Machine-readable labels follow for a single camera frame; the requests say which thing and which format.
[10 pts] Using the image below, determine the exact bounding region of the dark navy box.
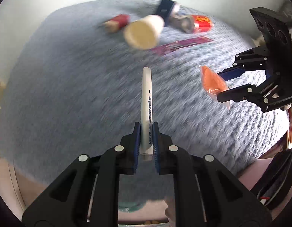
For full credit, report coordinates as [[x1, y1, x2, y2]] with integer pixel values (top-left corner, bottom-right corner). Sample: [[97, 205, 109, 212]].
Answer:
[[155, 0, 180, 27]]

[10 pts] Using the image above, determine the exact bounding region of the white marker pen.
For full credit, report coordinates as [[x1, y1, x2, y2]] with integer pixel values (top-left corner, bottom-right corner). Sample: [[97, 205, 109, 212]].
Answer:
[[140, 67, 154, 161]]

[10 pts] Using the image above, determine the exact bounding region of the red drink can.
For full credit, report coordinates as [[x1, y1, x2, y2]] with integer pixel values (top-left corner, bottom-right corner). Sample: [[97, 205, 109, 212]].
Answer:
[[181, 15, 214, 33]]

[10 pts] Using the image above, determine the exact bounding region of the small red box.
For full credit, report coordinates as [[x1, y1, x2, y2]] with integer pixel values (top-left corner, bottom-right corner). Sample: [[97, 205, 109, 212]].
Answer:
[[104, 14, 130, 33]]

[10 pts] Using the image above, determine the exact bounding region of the white paper cup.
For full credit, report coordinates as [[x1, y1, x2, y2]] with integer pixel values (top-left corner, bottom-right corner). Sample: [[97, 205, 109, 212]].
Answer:
[[123, 14, 165, 50]]

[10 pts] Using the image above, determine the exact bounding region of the orange plastic snack bag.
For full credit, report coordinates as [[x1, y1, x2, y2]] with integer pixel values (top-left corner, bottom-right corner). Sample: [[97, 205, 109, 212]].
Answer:
[[200, 66, 229, 102]]

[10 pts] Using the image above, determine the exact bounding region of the purple wrapper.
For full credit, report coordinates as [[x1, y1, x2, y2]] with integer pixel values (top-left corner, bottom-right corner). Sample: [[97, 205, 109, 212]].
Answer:
[[150, 36, 213, 55]]

